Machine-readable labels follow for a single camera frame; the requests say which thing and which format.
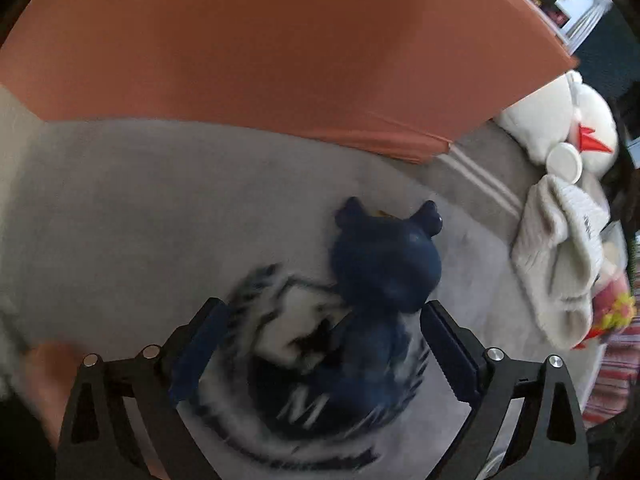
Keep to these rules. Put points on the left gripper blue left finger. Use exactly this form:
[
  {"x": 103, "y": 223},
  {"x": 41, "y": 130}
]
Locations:
[{"x": 97, "y": 440}]

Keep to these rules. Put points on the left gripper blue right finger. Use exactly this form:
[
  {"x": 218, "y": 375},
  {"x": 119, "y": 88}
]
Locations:
[{"x": 549, "y": 439}]

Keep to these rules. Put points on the white ribbed lid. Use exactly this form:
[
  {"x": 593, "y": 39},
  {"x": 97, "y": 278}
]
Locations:
[{"x": 565, "y": 162}]

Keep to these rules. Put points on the grey blanket with emblem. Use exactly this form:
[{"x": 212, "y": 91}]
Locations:
[{"x": 115, "y": 232}]

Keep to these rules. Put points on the white plush toy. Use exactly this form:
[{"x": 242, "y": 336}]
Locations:
[{"x": 564, "y": 110}]

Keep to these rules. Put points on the dark blue cat figure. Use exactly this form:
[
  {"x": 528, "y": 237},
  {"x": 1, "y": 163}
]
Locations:
[{"x": 338, "y": 361}]

